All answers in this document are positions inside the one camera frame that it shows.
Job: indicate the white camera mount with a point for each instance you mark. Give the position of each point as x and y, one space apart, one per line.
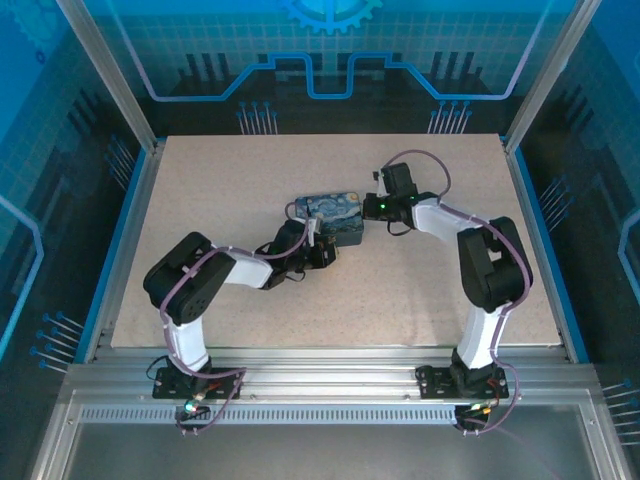
314 230
379 184

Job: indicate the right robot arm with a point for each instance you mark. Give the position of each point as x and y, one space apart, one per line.
480 330

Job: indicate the aluminium front beam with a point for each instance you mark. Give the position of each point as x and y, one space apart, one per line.
325 375

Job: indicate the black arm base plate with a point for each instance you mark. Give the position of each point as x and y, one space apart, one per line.
430 382
165 385

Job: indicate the aluminium side rail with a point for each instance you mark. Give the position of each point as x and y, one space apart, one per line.
129 235
539 240

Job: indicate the grey metal panel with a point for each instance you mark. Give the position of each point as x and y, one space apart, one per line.
325 455

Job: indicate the starry night tin box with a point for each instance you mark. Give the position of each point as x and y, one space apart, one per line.
330 215

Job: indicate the aluminium frame post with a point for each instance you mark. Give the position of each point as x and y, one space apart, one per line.
112 75
542 75

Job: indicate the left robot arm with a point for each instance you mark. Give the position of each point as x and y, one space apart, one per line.
190 280

